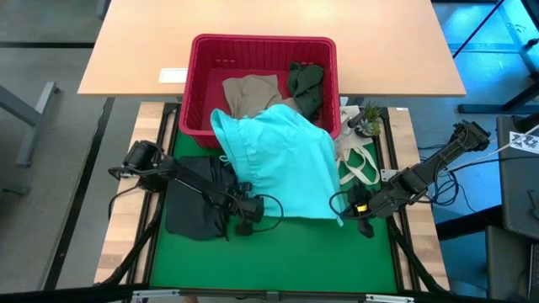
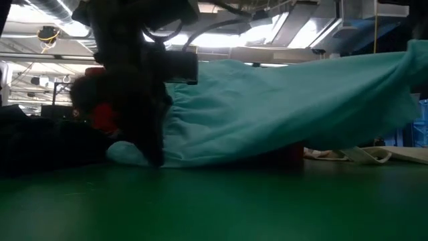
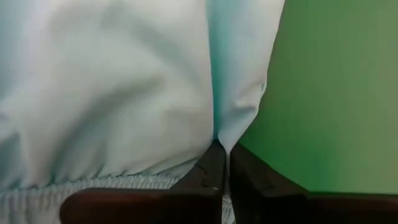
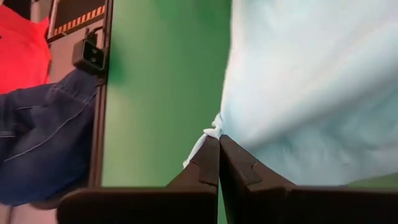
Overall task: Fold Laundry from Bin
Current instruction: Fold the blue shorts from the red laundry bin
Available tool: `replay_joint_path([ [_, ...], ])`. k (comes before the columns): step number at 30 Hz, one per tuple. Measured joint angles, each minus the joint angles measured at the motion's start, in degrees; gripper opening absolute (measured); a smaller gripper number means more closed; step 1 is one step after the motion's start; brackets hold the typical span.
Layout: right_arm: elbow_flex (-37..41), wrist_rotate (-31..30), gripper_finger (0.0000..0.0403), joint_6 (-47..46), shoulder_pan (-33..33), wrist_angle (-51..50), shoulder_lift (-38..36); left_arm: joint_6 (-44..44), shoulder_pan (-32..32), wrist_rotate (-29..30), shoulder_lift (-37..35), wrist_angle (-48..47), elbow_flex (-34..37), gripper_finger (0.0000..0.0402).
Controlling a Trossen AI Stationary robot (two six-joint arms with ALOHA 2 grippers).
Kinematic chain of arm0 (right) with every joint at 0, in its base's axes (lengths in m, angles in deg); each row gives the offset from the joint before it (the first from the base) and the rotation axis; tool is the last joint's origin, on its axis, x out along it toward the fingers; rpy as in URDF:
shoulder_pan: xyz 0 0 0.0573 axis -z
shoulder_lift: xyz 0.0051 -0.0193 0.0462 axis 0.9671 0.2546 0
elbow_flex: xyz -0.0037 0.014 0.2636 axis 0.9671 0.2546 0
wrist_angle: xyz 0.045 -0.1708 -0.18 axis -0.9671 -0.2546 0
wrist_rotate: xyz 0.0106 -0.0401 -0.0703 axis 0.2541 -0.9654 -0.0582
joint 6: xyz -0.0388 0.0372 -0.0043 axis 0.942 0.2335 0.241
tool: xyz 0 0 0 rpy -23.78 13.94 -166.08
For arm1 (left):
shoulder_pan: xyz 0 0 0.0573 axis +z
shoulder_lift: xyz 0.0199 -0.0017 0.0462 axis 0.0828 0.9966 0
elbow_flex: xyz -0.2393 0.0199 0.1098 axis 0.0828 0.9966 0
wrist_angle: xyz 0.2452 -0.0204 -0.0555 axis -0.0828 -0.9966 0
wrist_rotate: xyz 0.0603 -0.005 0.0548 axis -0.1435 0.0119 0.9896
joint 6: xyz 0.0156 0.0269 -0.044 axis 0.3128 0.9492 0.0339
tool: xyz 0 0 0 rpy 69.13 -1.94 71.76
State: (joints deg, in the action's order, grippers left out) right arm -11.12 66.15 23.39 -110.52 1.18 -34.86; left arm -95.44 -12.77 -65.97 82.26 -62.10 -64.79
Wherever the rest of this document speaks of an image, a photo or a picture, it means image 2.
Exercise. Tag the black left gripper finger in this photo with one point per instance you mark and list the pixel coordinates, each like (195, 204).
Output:
(150, 134)

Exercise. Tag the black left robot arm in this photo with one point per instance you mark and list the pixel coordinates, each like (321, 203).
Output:
(133, 16)

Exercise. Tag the dark grey shorts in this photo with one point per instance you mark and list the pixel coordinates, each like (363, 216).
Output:
(40, 144)

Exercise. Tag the cream canvas tote bag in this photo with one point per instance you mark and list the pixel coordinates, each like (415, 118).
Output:
(401, 152)

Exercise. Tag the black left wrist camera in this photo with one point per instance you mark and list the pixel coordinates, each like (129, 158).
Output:
(180, 67)

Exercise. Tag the person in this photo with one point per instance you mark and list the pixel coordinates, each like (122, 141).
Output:
(82, 95)

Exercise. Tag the teal shorts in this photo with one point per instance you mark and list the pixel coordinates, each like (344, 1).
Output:
(267, 110)

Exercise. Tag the long ceiling light strip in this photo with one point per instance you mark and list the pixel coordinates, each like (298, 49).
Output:
(33, 55)

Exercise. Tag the red plastic laundry bin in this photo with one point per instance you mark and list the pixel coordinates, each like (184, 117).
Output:
(103, 118)

